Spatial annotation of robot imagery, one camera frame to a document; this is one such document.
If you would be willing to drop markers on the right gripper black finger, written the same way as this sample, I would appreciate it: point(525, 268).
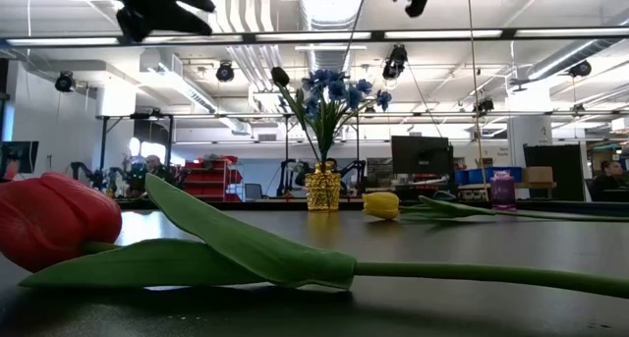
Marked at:
point(418, 5)

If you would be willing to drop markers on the blue artificial flower bunch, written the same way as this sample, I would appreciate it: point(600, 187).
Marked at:
point(339, 89)

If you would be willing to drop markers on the yellow artificial tulip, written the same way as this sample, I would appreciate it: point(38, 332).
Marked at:
point(381, 205)

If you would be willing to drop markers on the red artificial tulip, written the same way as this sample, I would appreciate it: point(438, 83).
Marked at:
point(54, 219)

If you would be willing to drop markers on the black background robot arm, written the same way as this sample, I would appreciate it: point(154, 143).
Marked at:
point(287, 177)
point(81, 167)
point(355, 167)

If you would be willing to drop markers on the purple glass vase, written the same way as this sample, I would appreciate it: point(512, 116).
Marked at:
point(502, 192)

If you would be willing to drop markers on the yellow textured glass vase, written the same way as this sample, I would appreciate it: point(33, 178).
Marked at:
point(323, 189)

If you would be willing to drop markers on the person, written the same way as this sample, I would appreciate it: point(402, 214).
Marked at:
point(609, 180)
point(154, 165)

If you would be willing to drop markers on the black computer monitor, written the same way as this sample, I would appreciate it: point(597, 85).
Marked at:
point(421, 155)

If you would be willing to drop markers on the red shelf cart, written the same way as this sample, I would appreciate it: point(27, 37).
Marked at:
point(209, 177)

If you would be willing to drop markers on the blue storage bin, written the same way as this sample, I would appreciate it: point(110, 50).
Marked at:
point(469, 176)
point(503, 172)

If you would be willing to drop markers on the black monitor with dark screen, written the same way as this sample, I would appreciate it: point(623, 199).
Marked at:
point(24, 152)

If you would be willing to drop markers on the cardboard box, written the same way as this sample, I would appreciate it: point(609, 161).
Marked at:
point(537, 175)

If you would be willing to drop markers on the black cabinet panel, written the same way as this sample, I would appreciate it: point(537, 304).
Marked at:
point(565, 180)

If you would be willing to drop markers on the overhead frame bar with lights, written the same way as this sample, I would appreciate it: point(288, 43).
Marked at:
point(377, 34)

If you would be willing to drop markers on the silver ceiling air duct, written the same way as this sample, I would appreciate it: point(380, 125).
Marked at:
point(331, 13)

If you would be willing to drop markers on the black background frame stand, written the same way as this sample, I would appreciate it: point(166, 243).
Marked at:
point(103, 145)

